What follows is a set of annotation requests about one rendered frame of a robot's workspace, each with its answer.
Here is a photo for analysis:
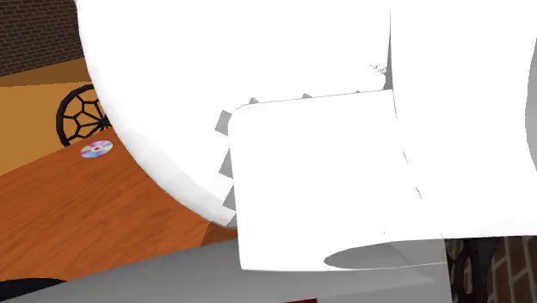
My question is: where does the shiny compact disc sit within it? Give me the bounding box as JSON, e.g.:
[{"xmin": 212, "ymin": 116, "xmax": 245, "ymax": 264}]
[{"xmin": 79, "ymin": 140, "xmax": 114, "ymax": 159}]

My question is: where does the black web-back chair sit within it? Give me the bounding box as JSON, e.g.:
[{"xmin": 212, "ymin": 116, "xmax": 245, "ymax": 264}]
[
  {"xmin": 55, "ymin": 83, "xmax": 114, "ymax": 148},
  {"xmin": 447, "ymin": 236, "xmax": 507, "ymax": 303}
]

